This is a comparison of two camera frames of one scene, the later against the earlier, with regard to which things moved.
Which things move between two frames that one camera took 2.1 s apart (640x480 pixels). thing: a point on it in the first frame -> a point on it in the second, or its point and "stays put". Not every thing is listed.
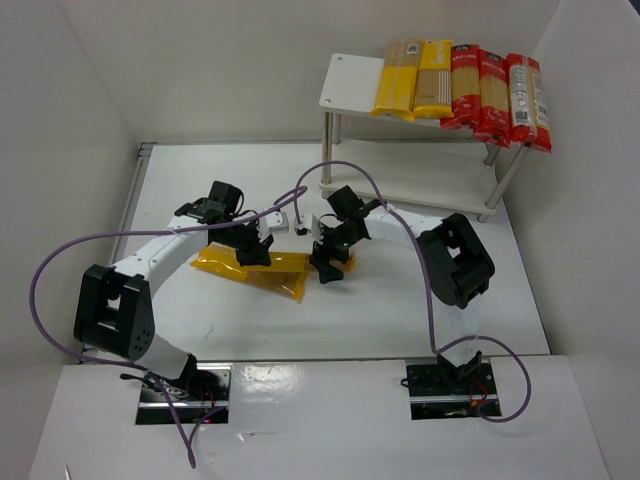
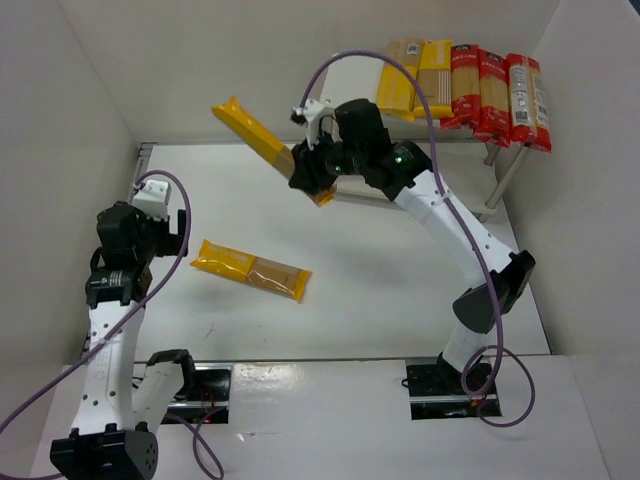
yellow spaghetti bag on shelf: [397, 80] stays put
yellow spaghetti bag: [348, 264] -> [259, 136]
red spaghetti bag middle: [493, 97] stays put
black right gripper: [331, 251] -> [305, 167]
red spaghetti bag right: [528, 118] stays put
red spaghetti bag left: [465, 87] stays put
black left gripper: [251, 245] -> [167, 240]
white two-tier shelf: [398, 161] stays put
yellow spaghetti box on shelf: [433, 93] stays put
